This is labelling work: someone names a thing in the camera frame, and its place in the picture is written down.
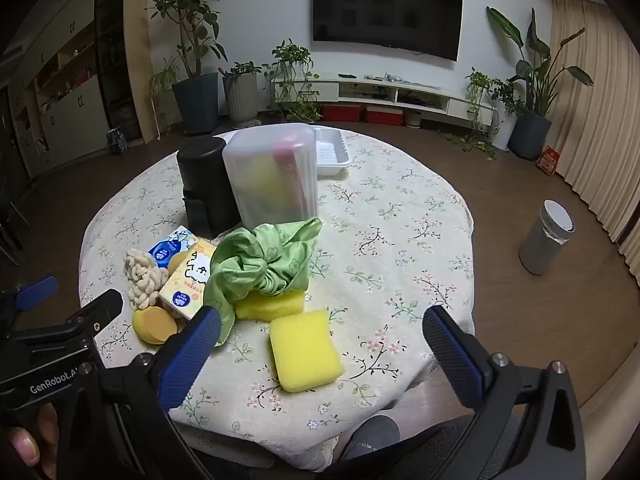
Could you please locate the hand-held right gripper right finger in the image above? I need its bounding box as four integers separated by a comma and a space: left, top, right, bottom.
422, 305, 587, 480

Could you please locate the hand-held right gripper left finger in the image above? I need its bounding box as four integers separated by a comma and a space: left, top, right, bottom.
65, 305, 223, 480

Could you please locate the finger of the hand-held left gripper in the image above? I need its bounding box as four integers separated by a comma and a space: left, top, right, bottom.
13, 274, 60, 314
66, 288, 124, 334

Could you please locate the yellow round sponge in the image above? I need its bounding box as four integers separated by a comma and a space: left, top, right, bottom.
132, 306, 179, 346

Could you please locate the cream braided rope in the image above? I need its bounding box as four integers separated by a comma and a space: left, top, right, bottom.
123, 248, 171, 311

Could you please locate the yellow tissue pack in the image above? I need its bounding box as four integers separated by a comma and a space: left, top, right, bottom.
159, 238, 219, 322

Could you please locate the blue and white tissue pack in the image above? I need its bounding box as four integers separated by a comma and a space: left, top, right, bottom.
148, 226, 199, 267

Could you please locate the yellow rectangular sponge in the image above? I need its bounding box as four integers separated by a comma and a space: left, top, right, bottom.
269, 309, 346, 394
235, 287, 307, 322

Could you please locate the green cloth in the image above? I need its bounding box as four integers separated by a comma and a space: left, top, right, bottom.
202, 216, 324, 346

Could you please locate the white plastic tray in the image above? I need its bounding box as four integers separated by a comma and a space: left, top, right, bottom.
314, 127, 354, 179

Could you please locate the pink soft roll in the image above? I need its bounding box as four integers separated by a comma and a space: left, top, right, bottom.
272, 132, 314, 216

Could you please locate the person's left hand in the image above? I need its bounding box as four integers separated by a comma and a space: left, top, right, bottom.
0, 402, 59, 480

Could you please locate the dark chair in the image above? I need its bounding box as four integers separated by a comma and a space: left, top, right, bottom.
0, 180, 32, 267

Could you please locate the person's grey shoe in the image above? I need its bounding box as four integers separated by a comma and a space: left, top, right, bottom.
340, 415, 402, 462

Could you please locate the floral tablecloth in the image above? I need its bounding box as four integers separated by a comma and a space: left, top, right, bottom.
79, 127, 476, 473

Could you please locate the grey trash can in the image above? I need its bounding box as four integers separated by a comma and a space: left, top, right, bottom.
518, 200, 576, 276

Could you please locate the black cylinder container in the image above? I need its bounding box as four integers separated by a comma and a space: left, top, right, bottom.
176, 135, 241, 239

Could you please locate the translucent plastic container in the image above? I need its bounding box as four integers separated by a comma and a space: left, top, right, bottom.
221, 122, 321, 230

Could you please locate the yellow-green sponge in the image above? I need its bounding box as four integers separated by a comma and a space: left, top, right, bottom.
240, 155, 284, 211

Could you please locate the vine on floor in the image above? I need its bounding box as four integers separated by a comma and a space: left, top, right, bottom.
437, 129, 502, 162

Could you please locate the red box on floor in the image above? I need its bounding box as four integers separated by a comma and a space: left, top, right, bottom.
536, 146, 561, 177

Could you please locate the tall plant in dark pot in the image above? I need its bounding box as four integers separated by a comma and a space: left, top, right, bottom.
149, 0, 229, 134

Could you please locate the plant in white pot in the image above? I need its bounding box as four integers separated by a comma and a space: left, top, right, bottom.
465, 67, 521, 154

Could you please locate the large-leaf plant in dark pot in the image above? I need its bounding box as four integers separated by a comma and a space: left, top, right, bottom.
486, 6, 596, 162

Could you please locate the thin-stemmed leafy plant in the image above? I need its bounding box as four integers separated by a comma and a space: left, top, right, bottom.
148, 57, 182, 141

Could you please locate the dark display shelf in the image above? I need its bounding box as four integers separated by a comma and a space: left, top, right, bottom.
94, 0, 145, 144

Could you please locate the white television cabinet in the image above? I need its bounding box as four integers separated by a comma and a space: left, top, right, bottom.
270, 72, 501, 129

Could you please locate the red storage box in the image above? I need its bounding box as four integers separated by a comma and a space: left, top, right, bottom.
364, 106, 405, 126
321, 104, 363, 123

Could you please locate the plant in ribbed grey pot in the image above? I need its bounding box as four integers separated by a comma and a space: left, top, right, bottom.
220, 61, 264, 129

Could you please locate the beige curtain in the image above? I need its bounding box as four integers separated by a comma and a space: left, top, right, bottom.
542, 0, 640, 263

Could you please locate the trailing vine plant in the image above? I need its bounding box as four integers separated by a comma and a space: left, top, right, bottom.
262, 38, 324, 124

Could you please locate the white wall cabinet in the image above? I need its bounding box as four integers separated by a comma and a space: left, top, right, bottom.
0, 0, 126, 183

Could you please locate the wall television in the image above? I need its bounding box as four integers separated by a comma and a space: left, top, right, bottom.
312, 0, 464, 63

